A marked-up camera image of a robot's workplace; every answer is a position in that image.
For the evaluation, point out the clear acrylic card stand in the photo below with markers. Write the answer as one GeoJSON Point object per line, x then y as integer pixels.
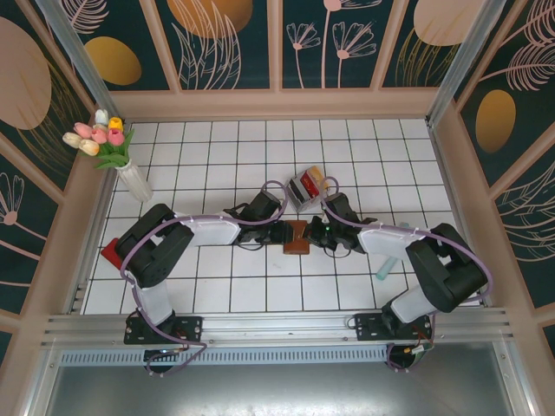
{"type": "Point", "coordinates": [299, 204]}

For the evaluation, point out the brown leather card holder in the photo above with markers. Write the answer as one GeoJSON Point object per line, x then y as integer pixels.
{"type": "Point", "coordinates": [297, 247]}

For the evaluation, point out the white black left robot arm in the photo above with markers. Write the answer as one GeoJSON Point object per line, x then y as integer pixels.
{"type": "Point", "coordinates": [208, 232]}

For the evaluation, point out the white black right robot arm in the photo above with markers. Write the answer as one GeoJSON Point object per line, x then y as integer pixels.
{"type": "Point", "coordinates": [386, 240]}

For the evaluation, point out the black card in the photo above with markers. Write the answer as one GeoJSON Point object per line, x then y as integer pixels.
{"type": "Point", "coordinates": [297, 190]}

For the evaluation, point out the red VIP card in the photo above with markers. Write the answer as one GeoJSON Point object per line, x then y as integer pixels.
{"type": "Point", "coordinates": [309, 184]}

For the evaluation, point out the gold card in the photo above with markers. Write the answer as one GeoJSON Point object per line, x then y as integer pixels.
{"type": "Point", "coordinates": [318, 174]}

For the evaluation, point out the light teal tube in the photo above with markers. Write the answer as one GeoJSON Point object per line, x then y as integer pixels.
{"type": "Point", "coordinates": [385, 268]}

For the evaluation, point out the white ribbed vase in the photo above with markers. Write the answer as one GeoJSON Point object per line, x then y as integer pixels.
{"type": "Point", "coordinates": [136, 184]}

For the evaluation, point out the red book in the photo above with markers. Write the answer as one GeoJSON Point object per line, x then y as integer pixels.
{"type": "Point", "coordinates": [110, 255]}

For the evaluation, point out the tulip bouquet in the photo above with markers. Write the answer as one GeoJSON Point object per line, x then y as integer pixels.
{"type": "Point", "coordinates": [104, 136]}

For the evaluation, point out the grey metal sheet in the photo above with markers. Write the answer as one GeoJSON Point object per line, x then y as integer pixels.
{"type": "Point", "coordinates": [277, 394]}

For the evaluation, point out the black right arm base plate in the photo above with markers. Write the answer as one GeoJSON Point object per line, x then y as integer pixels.
{"type": "Point", "coordinates": [368, 327]}

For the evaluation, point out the aluminium mounting rail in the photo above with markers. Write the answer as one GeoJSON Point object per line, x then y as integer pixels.
{"type": "Point", "coordinates": [277, 325]}

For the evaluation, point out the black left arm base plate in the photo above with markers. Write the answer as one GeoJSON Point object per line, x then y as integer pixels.
{"type": "Point", "coordinates": [191, 327]}

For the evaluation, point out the aluminium frame post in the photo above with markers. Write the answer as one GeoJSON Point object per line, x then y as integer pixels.
{"type": "Point", "coordinates": [74, 47]}
{"type": "Point", "coordinates": [466, 52]}

